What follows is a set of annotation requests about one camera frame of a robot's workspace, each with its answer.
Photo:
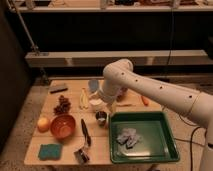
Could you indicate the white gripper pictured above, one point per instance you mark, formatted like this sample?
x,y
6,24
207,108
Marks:
x,y
109,100

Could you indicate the white plastic cup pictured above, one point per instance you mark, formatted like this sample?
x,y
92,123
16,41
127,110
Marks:
x,y
96,104

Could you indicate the small metal cup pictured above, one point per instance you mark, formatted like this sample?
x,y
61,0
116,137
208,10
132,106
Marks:
x,y
101,118

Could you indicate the green plastic tray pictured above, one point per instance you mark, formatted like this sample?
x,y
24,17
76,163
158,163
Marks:
x,y
156,143

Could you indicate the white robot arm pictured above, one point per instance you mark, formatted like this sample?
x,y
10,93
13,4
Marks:
x,y
195,105

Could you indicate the blue plastic cup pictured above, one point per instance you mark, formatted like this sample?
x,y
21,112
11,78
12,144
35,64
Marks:
x,y
93,85

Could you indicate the yellow banana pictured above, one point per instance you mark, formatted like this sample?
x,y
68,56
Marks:
x,y
83,102

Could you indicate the orange carrot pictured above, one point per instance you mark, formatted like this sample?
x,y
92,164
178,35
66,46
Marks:
x,y
145,100

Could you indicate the crumpled grey cloth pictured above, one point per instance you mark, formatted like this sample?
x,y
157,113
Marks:
x,y
128,137

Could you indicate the bunch of dark grapes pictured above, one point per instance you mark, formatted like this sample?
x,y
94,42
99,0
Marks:
x,y
63,107

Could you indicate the wooden table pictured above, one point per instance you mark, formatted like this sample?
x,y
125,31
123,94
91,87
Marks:
x,y
99,152

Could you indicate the yellow orange fruit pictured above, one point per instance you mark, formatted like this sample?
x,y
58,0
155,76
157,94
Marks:
x,y
43,124

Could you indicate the metal shelf rack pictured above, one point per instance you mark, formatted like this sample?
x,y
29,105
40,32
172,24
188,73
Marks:
x,y
62,35

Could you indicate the green sponge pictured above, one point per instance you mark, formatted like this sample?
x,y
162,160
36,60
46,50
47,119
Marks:
x,y
50,151

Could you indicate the black handled brush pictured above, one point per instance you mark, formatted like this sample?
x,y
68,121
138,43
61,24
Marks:
x,y
81,154

